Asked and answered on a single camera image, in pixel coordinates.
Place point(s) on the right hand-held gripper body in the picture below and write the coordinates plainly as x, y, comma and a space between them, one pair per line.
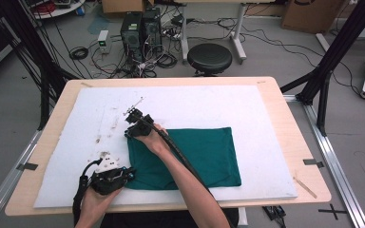
139, 125

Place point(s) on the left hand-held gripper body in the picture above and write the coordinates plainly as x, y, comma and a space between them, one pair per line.
107, 182

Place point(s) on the green long-sleeve shirt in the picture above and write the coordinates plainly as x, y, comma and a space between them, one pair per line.
212, 158

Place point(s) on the person's right hand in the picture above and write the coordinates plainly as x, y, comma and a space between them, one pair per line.
155, 142

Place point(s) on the person's left hand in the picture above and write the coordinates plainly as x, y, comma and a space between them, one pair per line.
98, 204

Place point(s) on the person's dark clothing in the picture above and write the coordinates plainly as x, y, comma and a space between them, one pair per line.
145, 220

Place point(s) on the white foam mat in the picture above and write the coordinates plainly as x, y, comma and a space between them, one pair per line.
218, 107

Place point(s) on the black tape strip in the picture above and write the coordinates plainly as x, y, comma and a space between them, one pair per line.
27, 166
313, 163

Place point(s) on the black computer tower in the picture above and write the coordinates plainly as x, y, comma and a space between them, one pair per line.
152, 30
131, 34

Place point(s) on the white power supply box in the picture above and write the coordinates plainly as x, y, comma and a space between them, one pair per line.
104, 41

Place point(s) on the black round stool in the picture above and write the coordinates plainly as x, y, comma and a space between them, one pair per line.
209, 57

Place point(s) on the white table leg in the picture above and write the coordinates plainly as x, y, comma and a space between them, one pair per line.
242, 217

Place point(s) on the small cardboard box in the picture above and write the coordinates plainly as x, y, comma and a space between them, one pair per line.
123, 5

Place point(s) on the round white table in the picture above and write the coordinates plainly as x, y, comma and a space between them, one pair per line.
60, 9

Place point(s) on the black plug adapter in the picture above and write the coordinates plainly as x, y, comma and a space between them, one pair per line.
275, 212

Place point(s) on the thin wooden stick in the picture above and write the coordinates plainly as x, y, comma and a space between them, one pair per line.
304, 187

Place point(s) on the large cardboard box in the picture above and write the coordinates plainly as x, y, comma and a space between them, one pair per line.
310, 17

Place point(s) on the black metal frame stand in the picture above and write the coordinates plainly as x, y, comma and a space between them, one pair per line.
34, 47
339, 47

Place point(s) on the white desk leg frame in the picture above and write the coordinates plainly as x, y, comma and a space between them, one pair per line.
237, 41

